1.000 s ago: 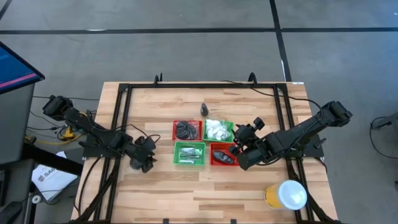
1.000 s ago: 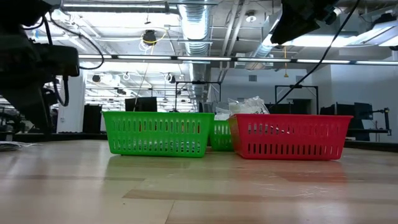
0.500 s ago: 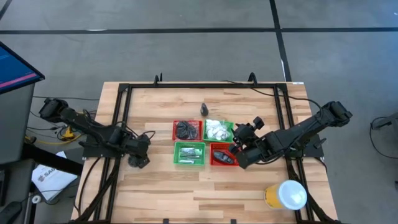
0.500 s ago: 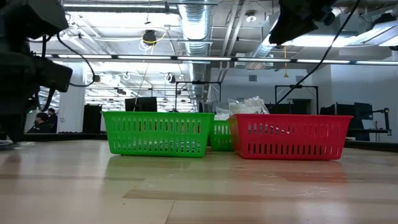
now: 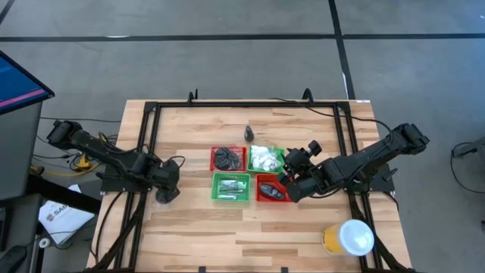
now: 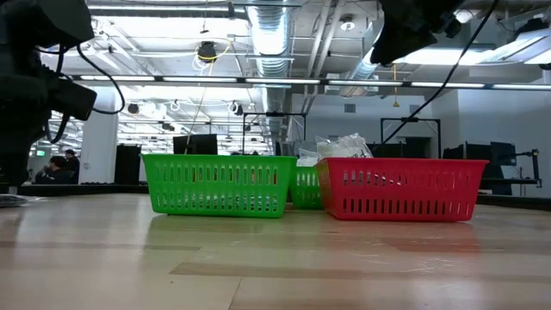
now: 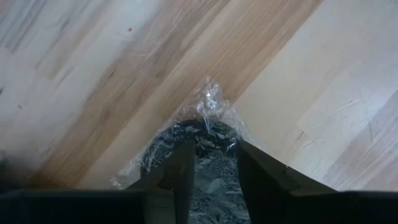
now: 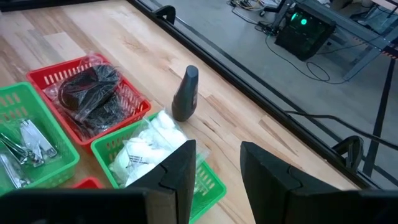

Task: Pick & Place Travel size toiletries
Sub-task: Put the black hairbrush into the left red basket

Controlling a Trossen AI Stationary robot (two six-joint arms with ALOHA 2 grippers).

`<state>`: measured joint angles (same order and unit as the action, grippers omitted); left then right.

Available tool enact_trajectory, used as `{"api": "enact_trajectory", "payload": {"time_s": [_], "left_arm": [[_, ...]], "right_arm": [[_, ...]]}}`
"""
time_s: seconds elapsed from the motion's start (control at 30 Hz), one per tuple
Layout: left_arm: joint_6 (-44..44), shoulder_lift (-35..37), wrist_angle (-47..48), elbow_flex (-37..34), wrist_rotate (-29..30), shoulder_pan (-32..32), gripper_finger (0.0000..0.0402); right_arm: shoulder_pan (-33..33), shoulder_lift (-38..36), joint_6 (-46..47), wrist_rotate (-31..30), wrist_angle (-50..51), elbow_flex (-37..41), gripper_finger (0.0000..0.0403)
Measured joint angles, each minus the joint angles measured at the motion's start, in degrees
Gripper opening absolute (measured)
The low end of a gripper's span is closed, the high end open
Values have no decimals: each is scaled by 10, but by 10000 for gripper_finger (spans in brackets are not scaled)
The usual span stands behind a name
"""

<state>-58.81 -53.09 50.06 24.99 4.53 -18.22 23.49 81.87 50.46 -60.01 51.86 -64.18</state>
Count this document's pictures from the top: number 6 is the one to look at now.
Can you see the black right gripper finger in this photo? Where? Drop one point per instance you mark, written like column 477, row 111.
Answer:
column 400, row 45

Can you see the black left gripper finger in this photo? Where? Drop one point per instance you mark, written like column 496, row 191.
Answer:
column 21, row 155

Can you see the clear handwritten vanity pack bag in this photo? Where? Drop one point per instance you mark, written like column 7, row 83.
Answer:
column 344, row 148

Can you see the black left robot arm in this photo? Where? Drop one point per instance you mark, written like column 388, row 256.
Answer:
column 43, row 21

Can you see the person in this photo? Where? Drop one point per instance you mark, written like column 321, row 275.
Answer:
column 56, row 165
column 72, row 165

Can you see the round ceiling sensor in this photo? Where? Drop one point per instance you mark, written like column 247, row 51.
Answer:
column 347, row 25

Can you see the white square pillar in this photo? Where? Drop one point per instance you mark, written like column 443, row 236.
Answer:
column 101, row 146

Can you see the bright ceiling light panel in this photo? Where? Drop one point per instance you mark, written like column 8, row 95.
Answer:
column 495, row 53

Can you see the tall black cabinet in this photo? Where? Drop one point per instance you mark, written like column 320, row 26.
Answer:
column 128, row 163

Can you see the red slotted plastic basket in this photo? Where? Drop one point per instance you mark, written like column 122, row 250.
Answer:
column 400, row 163

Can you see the black background robot workstation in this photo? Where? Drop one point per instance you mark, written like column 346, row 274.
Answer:
column 499, row 155

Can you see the green slotted plastic basket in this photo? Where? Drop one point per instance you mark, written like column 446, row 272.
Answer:
column 306, row 172
column 215, row 159

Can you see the black computer monitor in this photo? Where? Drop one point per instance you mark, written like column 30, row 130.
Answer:
column 196, row 144

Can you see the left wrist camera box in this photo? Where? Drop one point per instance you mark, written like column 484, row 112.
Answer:
column 77, row 99

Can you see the black background rig frame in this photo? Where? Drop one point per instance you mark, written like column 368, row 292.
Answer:
column 409, row 119
column 275, row 114

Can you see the black aluminium table frame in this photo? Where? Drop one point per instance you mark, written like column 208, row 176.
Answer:
column 107, row 189

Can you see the silver ventilation duct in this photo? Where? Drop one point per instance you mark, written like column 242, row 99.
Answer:
column 271, row 39

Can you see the black overhead camera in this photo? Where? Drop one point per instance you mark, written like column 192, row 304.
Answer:
column 207, row 51

